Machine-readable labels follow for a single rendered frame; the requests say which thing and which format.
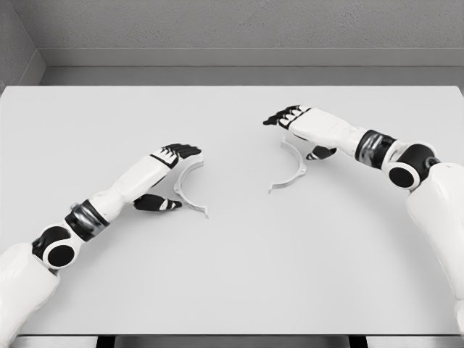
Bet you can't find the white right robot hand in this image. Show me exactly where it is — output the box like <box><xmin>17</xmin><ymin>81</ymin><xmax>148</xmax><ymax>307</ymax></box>
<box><xmin>262</xmin><ymin>105</ymin><xmax>349</xmax><ymax>160</ymax></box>

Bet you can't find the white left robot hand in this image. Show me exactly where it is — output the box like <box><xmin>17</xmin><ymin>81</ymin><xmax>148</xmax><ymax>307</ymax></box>
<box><xmin>110</xmin><ymin>143</ymin><xmax>203</xmax><ymax>214</ymax></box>

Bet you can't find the white half-ring pipe clamp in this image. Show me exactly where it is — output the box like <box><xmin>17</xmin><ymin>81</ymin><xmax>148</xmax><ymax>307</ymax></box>
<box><xmin>173</xmin><ymin>159</ymin><xmax>210</xmax><ymax>219</ymax></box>
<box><xmin>268</xmin><ymin>136</ymin><xmax>307</xmax><ymax>194</ymax></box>

